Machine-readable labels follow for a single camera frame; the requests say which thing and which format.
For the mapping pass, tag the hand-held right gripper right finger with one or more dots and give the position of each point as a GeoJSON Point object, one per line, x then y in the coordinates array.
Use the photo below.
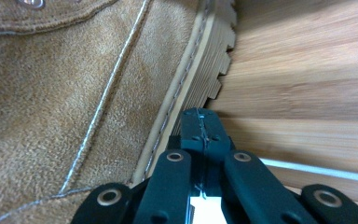
{"type": "Point", "coordinates": [216, 137]}

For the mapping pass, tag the wooden box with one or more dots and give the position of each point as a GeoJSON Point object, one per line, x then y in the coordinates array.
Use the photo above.
{"type": "Point", "coordinates": [298, 93]}

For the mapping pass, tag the tan suede boot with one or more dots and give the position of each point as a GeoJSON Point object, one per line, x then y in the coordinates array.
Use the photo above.
{"type": "Point", "coordinates": [74, 93]}

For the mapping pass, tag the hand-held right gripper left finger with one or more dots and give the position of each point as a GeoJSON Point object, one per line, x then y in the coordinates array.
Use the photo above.
{"type": "Point", "coordinates": [192, 130]}

